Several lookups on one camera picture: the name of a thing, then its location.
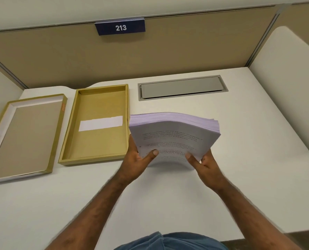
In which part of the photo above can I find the person's left hand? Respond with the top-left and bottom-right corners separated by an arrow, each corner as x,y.
120,134 -> 159,186

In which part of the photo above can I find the person's right hand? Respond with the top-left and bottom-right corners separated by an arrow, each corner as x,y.
185,149 -> 227,191

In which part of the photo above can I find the stack of printed white paper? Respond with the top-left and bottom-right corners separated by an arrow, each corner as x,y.
129,112 -> 221,169

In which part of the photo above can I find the person's right forearm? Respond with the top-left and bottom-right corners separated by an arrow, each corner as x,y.
214,180 -> 302,250

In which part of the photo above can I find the person's left forearm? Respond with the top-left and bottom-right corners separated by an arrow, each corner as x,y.
45,174 -> 134,250

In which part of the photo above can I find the white paper label strip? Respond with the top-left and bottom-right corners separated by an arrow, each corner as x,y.
78,116 -> 124,132

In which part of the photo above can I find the yellow cardboard box tray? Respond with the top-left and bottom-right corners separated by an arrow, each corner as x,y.
58,84 -> 130,166

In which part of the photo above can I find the person's blue shirt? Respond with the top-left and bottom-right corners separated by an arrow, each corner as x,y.
114,232 -> 229,250

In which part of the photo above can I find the beige desk partition panel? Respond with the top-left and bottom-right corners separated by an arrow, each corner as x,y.
0,4 -> 309,89

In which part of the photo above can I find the white side divider panel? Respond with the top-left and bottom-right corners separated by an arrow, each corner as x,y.
249,26 -> 309,152

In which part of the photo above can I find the yellow cardboard box lid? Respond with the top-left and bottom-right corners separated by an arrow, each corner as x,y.
0,94 -> 68,185

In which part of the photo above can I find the blue number sign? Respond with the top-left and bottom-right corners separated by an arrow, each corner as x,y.
95,19 -> 146,36

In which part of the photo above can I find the grey desk cable hatch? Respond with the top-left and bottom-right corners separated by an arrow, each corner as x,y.
137,75 -> 229,102

